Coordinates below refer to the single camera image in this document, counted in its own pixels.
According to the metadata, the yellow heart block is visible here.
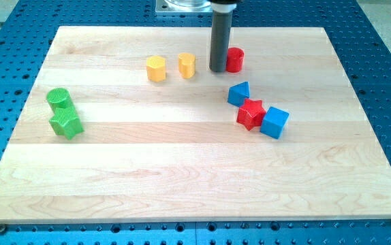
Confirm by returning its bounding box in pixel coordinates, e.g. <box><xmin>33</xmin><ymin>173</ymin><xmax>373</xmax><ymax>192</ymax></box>
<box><xmin>178</xmin><ymin>52</ymin><xmax>196</xmax><ymax>79</ymax></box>

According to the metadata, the yellow hexagon block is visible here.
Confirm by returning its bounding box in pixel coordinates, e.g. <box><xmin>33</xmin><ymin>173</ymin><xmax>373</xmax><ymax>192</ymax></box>
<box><xmin>146</xmin><ymin>56</ymin><xmax>166</xmax><ymax>82</ymax></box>

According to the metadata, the blue triangle block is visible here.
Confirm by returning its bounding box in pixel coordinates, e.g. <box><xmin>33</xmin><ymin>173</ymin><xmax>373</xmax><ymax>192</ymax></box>
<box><xmin>227</xmin><ymin>82</ymin><xmax>250</xmax><ymax>107</ymax></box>

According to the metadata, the red star block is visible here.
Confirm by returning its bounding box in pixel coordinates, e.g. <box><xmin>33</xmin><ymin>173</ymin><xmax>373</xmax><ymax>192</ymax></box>
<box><xmin>236</xmin><ymin>99</ymin><xmax>266</xmax><ymax>131</ymax></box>

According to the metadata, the light wooden board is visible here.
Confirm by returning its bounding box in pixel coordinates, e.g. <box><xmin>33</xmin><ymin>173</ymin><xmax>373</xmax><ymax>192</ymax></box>
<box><xmin>0</xmin><ymin>26</ymin><xmax>391</xmax><ymax>224</ymax></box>

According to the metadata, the red cylinder block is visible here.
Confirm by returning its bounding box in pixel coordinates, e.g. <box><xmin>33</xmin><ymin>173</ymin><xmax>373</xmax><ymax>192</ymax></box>
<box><xmin>226</xmin><ymin>47</ymin><xmax>245</xmax><ymax>73</ymax></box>

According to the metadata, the blue cube block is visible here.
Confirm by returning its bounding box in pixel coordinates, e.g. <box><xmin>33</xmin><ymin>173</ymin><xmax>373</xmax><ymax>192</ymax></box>
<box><xmin>260</xmin><ymin>107</ymin><xmax>290</xmax><ymax>139</ymax></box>

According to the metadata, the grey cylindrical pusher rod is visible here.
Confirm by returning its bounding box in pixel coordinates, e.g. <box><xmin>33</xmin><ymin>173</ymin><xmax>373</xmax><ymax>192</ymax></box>
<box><xmin>209</xmin><ymin>0</ymin><xmax>238</xmax><ymax>72</ymax></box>

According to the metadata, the green star block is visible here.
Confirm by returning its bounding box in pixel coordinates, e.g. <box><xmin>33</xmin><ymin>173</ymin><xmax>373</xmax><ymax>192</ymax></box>
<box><xmin>49</xmin><ymin>106</ymin><xmax>84</xmax><ymax>140</ymax></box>

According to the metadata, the green cylinder block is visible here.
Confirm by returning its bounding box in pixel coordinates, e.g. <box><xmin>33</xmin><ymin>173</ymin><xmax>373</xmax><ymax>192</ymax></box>
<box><xmin>46</xmin><ymin>87</ymin><xmax>76</xmax><ymax>114</ymax></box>

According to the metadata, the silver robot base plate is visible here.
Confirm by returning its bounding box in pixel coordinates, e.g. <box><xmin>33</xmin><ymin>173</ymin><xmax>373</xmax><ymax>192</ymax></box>
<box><xmin>153</xmin><ymin>0</ymin><xmax>212</xmax><ymax>14</ymax></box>

